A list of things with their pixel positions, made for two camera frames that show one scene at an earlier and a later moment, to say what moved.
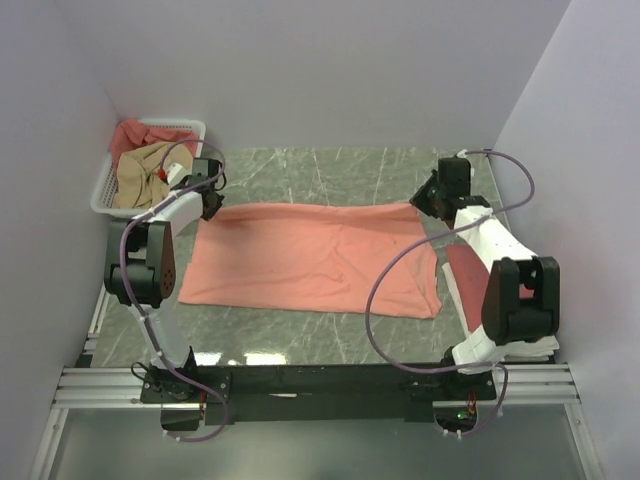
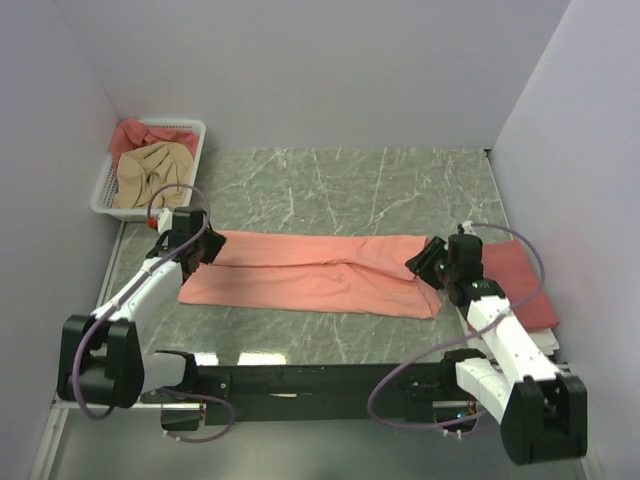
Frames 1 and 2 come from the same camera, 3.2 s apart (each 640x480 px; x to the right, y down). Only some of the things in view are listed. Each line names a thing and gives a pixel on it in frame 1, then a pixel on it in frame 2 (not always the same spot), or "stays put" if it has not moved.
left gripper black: (210, 214) → (216, 242)
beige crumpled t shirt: (137, 182) stays put
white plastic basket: (104, 197) stays put
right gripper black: (419, 200) → (420, 262)
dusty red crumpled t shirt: (133, 134) stays put
